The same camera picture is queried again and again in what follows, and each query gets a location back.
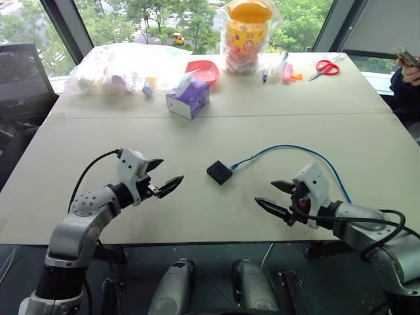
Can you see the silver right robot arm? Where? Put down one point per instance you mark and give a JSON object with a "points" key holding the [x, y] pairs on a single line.
{"points": [[377, 236]]}

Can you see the patterned mobile phone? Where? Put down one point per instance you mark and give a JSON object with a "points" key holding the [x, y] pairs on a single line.
{"points": [[406, 55]]}

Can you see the grey rounded robot leg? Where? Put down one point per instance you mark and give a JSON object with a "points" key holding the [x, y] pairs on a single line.
{"points": [[252, 286], [172, 287]]}

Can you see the person's bare hand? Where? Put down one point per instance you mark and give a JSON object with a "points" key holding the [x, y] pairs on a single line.
{"points": [[411, 69]]}

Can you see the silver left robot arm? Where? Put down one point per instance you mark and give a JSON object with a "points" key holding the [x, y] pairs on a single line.
{"points": [[77, 226]]}

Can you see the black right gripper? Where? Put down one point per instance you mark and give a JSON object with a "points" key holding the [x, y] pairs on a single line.
{"points": [[298, 205]]}

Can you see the small orange clip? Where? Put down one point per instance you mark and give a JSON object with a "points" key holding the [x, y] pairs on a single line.
{"points": [[297, 77]]}

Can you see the red plastic bowl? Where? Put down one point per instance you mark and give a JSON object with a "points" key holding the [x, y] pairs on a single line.
{"points": [[203, 70]]}

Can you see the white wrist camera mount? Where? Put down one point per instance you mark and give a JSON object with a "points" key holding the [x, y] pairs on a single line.
{"points": [[314, 188], [130, 170]]}

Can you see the purple tissue box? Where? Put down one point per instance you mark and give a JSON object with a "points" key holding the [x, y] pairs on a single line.
{"points": [[188, 100]]}

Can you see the black office chair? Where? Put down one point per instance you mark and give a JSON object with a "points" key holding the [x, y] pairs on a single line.
{"points": [[21, 78]]}

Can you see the small black square box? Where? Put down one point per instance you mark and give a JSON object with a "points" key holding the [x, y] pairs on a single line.
{"points": [[219, 172]]}

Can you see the yellow car outside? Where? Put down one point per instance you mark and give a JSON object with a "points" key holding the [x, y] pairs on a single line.
{"points": [[178, 38]]}

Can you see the black metal bracket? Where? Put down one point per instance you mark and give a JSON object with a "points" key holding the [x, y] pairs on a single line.
{"points": [[292, 290]]}

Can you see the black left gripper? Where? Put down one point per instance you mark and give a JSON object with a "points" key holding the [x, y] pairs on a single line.
{"points": [[146, 188]]}

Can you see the yellow candy jar orange lid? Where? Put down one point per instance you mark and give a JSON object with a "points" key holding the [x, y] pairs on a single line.
{"points": [[246, 39]]}

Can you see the pink plastic stick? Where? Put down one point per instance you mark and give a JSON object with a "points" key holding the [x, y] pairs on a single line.
{"points": [[287, 72]]}

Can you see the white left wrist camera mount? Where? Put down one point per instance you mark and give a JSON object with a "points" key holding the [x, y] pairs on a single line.
{"points": [[130, 170]]}

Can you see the clear plastic bag of items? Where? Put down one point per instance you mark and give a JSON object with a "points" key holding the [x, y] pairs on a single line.
{"points": [[121, 69]]}

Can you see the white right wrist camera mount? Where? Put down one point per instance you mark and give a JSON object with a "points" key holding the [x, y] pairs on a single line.
{"points": [[314, 188]]}

